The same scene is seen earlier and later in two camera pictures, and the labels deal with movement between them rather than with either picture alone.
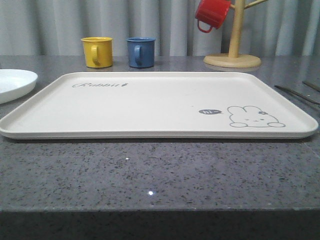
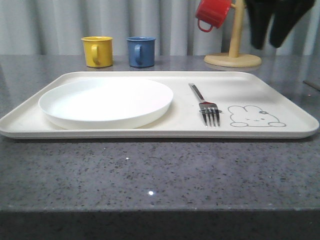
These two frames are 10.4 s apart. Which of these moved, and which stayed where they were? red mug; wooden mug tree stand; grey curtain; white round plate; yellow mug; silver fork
Moved: silver fork; white round plate
Stayed: wooden mug tree stand; red mug; grey curtain; yellow mug
